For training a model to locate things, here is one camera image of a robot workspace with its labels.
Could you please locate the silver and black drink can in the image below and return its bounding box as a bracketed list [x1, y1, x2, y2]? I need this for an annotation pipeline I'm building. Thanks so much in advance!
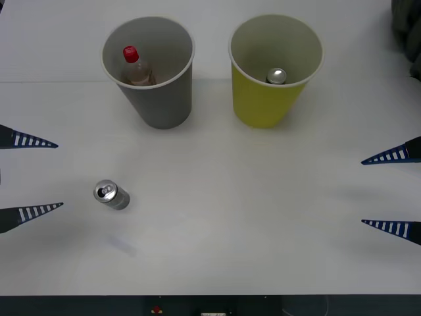
[93, 179, 131, 211]

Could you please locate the yellow-green plastic waste bin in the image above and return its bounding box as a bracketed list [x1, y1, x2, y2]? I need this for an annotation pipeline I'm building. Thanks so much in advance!
[228, 13, 325, 129]

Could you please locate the red-capped plastic bottle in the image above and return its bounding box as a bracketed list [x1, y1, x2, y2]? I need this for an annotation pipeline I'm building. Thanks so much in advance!
[122, 45, 157, 87]

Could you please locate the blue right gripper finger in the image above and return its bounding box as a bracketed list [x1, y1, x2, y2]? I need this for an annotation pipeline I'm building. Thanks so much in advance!
[360, 219, 421, 246]
[360, 136, 421, 165]

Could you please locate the grey plastic waste bin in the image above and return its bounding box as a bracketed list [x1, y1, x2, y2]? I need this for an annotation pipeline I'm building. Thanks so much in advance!
[100, 15, 195, 130]

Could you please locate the black robot torso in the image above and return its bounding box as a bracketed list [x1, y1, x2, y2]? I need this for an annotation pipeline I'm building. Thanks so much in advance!
[143, 295, 284, 316]

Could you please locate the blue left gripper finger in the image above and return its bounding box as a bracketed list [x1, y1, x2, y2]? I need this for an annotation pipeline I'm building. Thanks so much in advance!
[0, 201, 64, 234]
[0, 124, 59, 150]

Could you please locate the person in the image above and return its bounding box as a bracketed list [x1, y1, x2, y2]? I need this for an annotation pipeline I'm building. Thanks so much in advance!
[390, 0, 421, 80]

